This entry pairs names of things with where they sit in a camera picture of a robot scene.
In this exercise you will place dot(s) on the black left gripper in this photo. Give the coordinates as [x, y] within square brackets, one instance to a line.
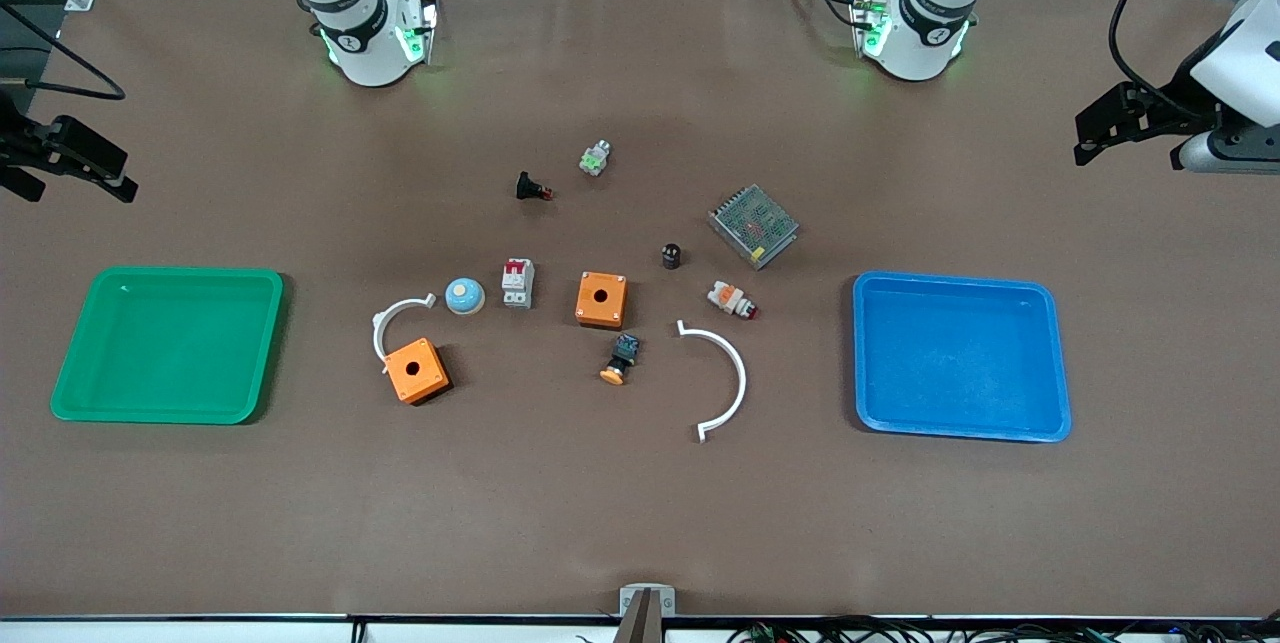
[1172, 99]

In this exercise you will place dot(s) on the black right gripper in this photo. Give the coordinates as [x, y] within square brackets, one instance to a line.
[18, 145]

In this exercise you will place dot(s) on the white red circuit breaker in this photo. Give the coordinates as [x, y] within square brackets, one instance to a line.
[517, 283]

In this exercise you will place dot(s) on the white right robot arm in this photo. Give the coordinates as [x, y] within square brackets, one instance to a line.
[360, 18]

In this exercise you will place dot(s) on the black cylindrical capacitor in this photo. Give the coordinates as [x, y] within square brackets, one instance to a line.
[671, 255]

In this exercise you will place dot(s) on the green plastic tray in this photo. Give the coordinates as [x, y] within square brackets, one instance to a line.
[170, 345]

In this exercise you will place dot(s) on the blue plastic tray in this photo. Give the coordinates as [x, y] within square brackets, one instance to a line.
[960, 355]

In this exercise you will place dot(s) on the small white curved clip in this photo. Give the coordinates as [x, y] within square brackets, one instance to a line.
[385, 315]

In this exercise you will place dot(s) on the metal mesh power supply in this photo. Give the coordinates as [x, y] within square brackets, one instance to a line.
[753, 225]

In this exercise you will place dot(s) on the white red push button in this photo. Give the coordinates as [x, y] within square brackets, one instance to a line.
[731, 299]

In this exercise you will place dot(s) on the orange box with hole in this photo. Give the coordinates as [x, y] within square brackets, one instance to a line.
[602, 300]
[416, 370]

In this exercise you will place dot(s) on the blue dome buzzer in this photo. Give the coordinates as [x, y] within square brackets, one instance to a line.
[465, 296]

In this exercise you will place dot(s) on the large white curved clip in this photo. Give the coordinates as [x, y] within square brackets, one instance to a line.
[738, 373]

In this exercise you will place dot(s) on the black red push button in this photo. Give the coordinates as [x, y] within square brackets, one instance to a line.
[530, 187]

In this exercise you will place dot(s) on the green silver push button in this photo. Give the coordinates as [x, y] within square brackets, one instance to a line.
[595, 159]

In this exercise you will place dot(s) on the black orange push button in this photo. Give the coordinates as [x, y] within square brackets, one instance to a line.
[621, 359]

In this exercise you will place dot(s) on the grey metal bracket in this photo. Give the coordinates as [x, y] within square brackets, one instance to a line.
[647, 608]

